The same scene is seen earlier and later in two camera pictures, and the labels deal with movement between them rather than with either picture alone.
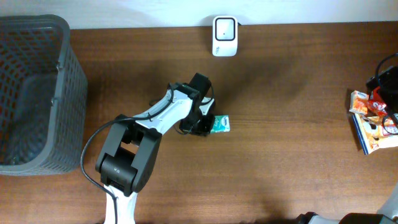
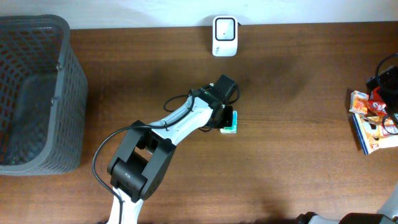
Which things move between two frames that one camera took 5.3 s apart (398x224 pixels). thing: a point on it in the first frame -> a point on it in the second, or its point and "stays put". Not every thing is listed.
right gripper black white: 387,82 stays put
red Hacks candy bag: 375,105 stays put
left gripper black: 203,127 -> 227,117
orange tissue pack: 359,102 stays put
